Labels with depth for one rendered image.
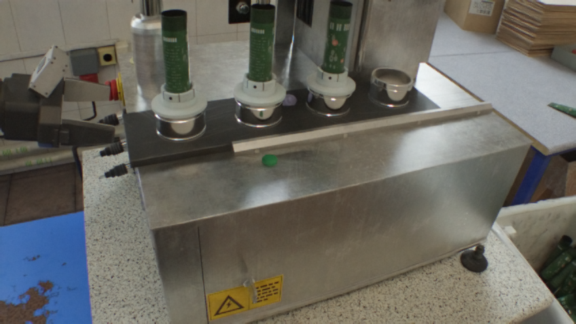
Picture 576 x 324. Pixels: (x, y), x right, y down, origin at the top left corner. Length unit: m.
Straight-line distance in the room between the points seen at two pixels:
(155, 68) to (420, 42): 0.44
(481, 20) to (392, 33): 1.54
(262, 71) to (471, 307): 0.53
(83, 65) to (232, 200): 1.64
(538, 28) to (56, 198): 2.34
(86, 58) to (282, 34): 1.30
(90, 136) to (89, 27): 1.59
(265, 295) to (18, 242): 0.70
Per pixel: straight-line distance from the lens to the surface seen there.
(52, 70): 0.51
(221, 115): 0.62
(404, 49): 0.76
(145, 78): 0.68
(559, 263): 1.33
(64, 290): 1.00
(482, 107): 0.77
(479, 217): 0.79
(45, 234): 1.13
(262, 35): 0.55
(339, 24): 0.59
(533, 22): 2.11
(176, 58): 0.53
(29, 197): 2.27
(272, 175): 0.52
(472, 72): 1.73
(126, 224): 0.87
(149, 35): 0.65
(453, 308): 0.80
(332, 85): 0.61
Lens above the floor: 1.35
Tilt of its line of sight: 36 degrees down
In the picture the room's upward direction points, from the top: 5 degrees clockwise
